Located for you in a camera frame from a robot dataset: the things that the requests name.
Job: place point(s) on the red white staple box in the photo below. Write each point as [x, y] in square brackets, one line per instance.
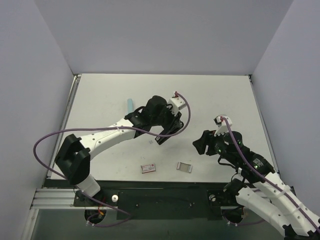
[148, 168]

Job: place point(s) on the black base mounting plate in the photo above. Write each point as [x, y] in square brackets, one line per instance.
[170, 200]

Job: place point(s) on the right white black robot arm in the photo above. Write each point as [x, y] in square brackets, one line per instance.
[280, 207]

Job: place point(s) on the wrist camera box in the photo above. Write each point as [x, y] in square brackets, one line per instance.
[177, 104]
[222, 127]

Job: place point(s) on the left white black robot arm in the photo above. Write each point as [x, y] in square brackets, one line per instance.
[75, 154]

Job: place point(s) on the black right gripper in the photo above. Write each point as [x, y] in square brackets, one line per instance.
[208, 144]

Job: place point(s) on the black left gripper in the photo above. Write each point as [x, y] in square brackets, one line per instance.
[172, 124]

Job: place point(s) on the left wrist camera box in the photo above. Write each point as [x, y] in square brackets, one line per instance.
[177, 104]

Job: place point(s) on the light blue white stapler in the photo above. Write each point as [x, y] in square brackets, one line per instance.
[130, 105]

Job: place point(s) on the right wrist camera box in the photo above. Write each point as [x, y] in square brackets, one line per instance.
[222, 127]

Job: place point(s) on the open staple box tray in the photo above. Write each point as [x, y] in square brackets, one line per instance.
[184, 167]

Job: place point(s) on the aluminium frame rail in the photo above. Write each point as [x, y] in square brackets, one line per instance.
[53, 199]

